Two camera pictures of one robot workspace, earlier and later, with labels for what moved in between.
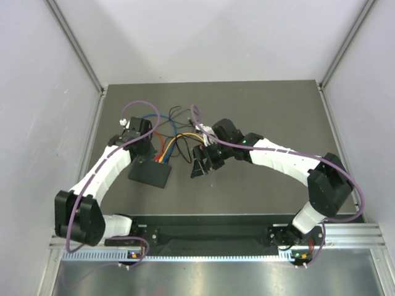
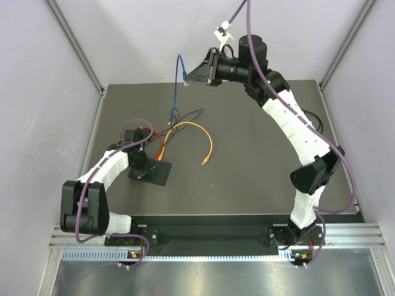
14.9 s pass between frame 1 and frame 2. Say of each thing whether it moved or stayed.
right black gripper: moved
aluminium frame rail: stayed
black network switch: stayed
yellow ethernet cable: moved
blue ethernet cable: moved
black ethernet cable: moved
